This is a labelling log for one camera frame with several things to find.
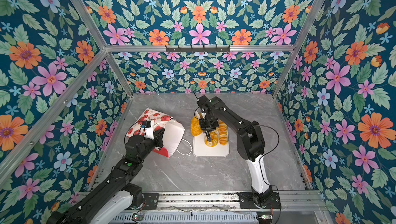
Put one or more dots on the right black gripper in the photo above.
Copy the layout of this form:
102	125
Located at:
204	128

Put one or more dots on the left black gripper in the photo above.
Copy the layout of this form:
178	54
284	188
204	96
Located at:
158	135

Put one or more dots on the long fake bread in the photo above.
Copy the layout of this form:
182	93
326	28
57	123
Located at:
223	133

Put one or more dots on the yellow oval fake bread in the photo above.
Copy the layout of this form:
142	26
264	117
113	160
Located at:
195	127

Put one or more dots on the round bundt fake bread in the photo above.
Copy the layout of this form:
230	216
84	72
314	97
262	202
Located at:
213	141

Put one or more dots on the red white paper bag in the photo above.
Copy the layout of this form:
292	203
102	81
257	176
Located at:
173	136

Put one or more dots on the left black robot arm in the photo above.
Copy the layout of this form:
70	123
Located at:
115	193

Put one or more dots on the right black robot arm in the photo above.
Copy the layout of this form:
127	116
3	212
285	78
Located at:
250	143

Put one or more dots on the white rectangular tray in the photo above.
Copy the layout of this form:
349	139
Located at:
199	148

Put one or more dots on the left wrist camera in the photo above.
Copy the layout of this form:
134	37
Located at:
148	127

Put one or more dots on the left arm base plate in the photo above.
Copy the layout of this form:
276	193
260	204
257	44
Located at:
145	201

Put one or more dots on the black hook rail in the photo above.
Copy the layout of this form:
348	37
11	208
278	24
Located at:
194	49

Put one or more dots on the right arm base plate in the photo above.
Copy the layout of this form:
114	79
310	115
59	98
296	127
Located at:
259	201

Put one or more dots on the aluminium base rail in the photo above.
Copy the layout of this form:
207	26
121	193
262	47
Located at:
293	200

